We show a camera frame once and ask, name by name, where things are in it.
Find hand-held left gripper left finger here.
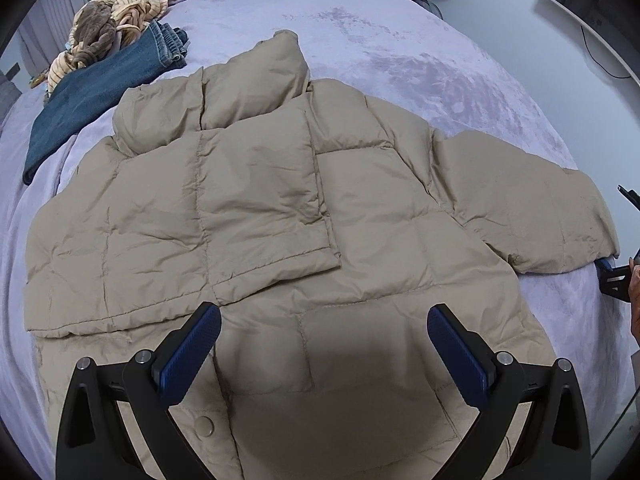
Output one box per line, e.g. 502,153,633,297
55,301,223,480

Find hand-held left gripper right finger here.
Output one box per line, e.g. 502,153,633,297
426,303,593,480

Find beige puffer jacket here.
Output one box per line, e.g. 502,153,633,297
22,30,621,480

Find person's right hand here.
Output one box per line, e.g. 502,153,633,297
627,256,640,346

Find blue jeans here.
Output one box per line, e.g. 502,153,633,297
21,21,190,185

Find grey armchair with white cushion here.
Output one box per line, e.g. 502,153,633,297
0,67,23,126

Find tan striped garment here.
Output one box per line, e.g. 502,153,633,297
30,0,185,96

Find black cable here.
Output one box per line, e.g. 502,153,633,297
580,25,632,80

